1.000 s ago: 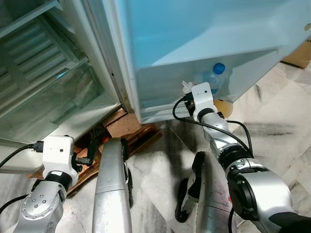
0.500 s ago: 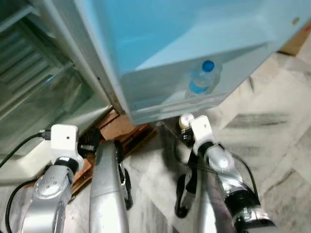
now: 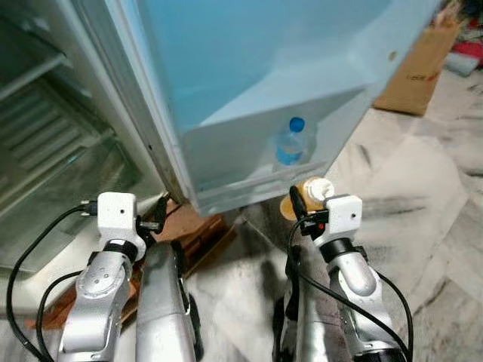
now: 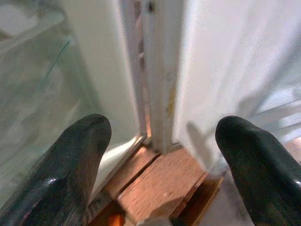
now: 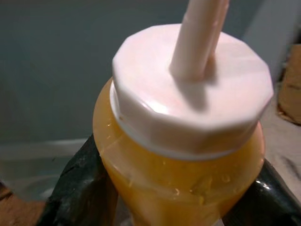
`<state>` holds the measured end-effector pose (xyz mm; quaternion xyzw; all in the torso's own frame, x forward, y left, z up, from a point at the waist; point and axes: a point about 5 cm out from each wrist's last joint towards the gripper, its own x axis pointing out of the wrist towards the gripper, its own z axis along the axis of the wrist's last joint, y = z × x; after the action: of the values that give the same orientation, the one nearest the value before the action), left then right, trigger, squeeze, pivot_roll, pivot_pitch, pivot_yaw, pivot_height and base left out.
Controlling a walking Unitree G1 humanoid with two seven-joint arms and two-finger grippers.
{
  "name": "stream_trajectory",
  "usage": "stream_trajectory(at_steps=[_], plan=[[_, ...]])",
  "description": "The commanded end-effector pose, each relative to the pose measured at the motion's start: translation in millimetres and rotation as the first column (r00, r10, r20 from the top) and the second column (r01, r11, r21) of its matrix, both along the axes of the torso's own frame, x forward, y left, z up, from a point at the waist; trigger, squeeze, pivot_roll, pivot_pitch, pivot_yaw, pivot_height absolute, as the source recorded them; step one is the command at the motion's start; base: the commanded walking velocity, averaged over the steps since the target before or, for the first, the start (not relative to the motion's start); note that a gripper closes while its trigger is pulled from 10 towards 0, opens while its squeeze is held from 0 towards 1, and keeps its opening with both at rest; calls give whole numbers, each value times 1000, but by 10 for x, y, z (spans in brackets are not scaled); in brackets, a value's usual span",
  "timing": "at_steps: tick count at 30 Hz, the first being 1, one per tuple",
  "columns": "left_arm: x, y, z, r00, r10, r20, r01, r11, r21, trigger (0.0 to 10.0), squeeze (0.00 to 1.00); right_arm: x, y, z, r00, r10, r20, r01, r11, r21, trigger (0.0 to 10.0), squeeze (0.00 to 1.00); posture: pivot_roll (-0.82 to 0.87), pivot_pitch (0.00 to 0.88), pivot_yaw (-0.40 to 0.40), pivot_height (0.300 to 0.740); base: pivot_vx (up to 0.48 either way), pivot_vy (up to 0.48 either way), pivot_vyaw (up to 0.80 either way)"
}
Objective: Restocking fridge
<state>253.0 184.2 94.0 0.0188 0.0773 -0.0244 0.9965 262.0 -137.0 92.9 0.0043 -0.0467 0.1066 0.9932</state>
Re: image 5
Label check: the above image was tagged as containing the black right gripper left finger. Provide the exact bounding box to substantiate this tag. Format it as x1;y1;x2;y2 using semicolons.
46;135;119;226

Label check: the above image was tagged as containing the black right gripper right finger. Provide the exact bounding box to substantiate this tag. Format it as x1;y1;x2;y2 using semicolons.
222;157;301;226

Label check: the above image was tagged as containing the yellow squeeze bottle white cap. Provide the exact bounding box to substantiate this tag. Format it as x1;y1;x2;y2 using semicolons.
92;0;275;226

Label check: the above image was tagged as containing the brown paper bag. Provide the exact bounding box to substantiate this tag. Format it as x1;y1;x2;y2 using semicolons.
277;44;301;123

